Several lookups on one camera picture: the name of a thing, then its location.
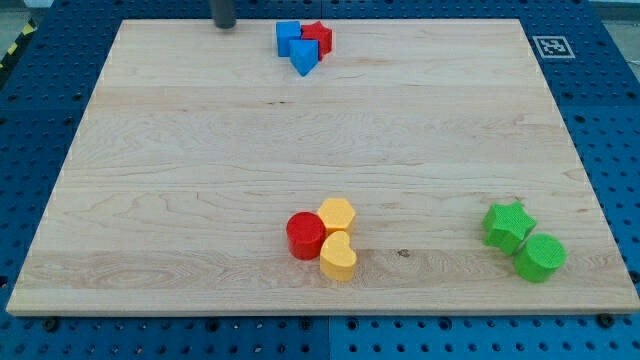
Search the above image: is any white fiducial marker tag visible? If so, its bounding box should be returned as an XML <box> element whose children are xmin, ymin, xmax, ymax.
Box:
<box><xmin>532</xmin><ymin>35</ymin><xmax>575</xmax><ymax>59</ymax></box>

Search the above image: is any red cylinder block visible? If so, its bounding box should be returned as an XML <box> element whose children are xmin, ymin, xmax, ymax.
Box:
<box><xmin>286</xmin><ymin>212</ymin><xmax>326</xmax><ymax>260</ymax></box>

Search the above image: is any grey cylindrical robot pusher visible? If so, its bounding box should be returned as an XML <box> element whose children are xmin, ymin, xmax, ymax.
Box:
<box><xmin>209</xmin><ymin>0</ymin><xmax>236</xmax><ymax>30</ymax></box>

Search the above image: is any blue cube block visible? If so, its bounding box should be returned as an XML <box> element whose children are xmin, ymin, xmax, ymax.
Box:
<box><xmin>275</xmin><ymin>21</ymin><xmax>302</xmax><ymax>57</ymax></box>

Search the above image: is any yellow hexagon block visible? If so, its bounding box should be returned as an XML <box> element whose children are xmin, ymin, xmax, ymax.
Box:
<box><xmin>317</xmin><ymin>198</ymin><xmax>356</xmax><ymax>235</ymax></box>

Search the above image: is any green cylinder block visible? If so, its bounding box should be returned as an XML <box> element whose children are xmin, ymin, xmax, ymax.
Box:
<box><xmin>514</xmin><ymin>233</ymin><xmax>567</xmax><ymax>283</ymax></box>

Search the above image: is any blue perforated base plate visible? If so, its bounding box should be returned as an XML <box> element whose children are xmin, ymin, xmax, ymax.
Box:
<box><xmin>1</xmin><ymin>0</ymin><xmax>639</xmax><ymax>359</ymax></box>

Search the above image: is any wooden board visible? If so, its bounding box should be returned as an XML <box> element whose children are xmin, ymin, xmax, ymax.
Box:
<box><xmin>7</xmin><ymin>19</ymin><xmax>639</xmax><ymax>317</ymax></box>

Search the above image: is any yellow heart block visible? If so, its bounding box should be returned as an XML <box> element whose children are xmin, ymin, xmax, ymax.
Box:
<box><xmin>320</xmin><ymin>231</ymin><xmax>358</xmax><ymax>282</ymax></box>

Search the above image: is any green star block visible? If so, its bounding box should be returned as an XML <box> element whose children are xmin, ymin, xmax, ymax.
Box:
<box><xmin>482</xmin><ymin>201</ymin><xmax>537</xmax><ymax>255</ymax></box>

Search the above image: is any blue triangle block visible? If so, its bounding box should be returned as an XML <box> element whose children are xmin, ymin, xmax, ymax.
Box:
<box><xmin>289</xmin><ymin>39</ymin><xmax>319</xmax><ymax>76</ymax></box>

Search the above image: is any red star block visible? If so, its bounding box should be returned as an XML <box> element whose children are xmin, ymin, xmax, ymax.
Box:
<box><xmin>301</xmin><ymin>21</ymin><xmax>333</xmax><ymax>61</ymax></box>

